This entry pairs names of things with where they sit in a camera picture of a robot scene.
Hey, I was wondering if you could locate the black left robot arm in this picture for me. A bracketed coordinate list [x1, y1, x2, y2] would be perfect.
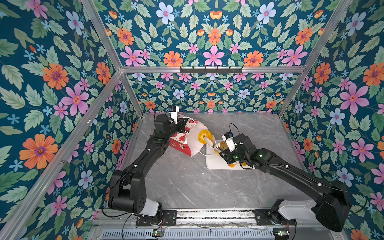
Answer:
[108, 115, 188, 217]

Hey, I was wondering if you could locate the black wall hook rail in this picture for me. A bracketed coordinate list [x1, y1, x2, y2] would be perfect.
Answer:
[179, 66, 243, 74]

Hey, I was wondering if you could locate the aluminium front rail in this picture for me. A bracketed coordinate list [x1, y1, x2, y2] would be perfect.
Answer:
[94, 208, 323, 228]

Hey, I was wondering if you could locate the white rectangular tray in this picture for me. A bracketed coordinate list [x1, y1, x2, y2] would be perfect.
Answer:
[205, 146, 250, 171]

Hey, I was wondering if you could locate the white slotted cable duct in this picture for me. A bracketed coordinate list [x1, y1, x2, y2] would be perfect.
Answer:
[100, 229, 275, 240]

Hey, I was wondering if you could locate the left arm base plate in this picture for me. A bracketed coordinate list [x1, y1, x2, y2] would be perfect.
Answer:
[136, 210, 178, 227]

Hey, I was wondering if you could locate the round yellow fake bun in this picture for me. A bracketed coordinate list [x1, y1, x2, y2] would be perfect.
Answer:
[228, 162, 247, 169]

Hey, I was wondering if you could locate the ridged spiral fake bread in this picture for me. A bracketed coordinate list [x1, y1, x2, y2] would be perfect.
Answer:
[219, 142, 229, 151]

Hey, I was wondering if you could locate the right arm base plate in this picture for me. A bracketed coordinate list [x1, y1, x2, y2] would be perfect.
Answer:
[252, 209, 297, 226]

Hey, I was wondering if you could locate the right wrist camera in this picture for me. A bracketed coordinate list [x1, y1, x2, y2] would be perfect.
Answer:
[222, 132, 236, 152]

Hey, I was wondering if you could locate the red white paper bag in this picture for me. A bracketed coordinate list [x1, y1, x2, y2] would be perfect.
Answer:
[170, 116, 216, 157]

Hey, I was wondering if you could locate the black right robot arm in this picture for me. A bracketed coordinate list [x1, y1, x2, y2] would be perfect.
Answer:
[199, 134, 351, 232]

